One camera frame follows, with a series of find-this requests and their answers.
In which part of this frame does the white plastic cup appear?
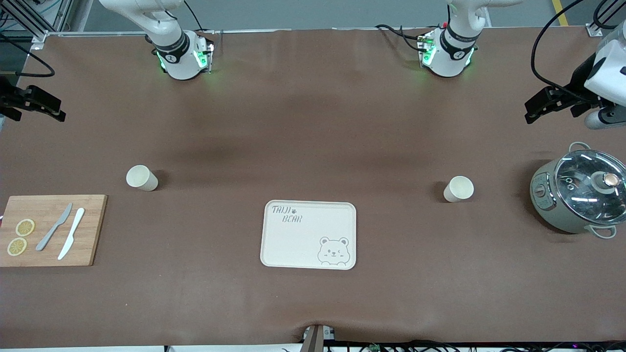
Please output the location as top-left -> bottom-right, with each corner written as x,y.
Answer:
443,176 -> 474,203
126,165 -> 159,192

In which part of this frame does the white bear print tray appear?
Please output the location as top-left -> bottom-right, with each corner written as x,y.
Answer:
260,200 -> 358,270

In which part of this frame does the glass pot lid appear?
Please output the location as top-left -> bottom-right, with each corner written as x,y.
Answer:
554,149 -> 626,227

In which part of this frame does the green electric cooking pot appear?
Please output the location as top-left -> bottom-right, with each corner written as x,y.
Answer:
530,141 -> 626,240

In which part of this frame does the grey plastic knife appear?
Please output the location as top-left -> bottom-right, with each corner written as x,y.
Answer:
35,202 -> 73,252

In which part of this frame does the wooden cutting board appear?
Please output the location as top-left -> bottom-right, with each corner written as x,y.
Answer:
0,195 -> 108,267

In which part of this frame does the white plastic knife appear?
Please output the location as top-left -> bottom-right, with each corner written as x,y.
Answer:
57,207 -> 86,261

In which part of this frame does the black cable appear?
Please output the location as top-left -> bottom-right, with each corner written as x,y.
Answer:
532,0 -> 595,102
183,0 -> 217,47
375,23 -> 428,53
0,33 -> 56,78

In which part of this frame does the aluminium frame profile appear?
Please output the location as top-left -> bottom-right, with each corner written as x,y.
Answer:
0,0 -> 75,52

